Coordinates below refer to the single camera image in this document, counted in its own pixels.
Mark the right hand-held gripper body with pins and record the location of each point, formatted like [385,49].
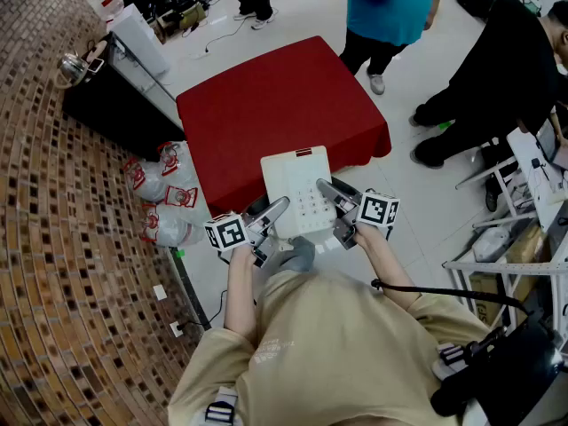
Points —
[377,209]

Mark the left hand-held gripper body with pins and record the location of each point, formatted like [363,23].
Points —
[226,233]

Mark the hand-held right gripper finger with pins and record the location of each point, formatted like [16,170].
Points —
[337,198]
[350,190]

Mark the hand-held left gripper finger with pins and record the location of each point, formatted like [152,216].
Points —
[256,203]
[270,211]

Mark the white telephone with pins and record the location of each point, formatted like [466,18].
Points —
[293,180]

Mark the person's right forearm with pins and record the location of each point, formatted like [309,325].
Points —
[388,264]

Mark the person's left forearm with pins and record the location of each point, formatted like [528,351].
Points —
[242,291]

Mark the person's grey shoe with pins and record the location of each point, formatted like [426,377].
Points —
[298,253]

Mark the white plastic bags red print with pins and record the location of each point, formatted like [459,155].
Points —
[171,231]

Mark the red cloth-covered table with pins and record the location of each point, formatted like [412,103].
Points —
[275,100]

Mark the white metal shelf rack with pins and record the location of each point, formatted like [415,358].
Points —
[506,265]

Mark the person's beige shirt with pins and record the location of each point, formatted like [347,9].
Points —
[333,349]

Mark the cardboard box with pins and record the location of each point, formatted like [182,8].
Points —
[526,242]

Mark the white power strip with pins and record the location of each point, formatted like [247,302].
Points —
[202,53]

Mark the black glass-fronted cabinet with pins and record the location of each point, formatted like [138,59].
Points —
[111,113]

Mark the olive green bag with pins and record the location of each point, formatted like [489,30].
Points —
[193,16]

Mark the white water dispenser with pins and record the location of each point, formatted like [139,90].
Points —
[139,38]

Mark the black backpack unit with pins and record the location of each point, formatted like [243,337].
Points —
[501,371]

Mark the small white device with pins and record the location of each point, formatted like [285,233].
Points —
[96,64]

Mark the round wooden tray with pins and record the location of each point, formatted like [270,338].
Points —
[97,49]

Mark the silver kettle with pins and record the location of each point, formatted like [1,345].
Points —
[72,67]

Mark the white wall socket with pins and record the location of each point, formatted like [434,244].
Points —
[175,329]
[160,292]

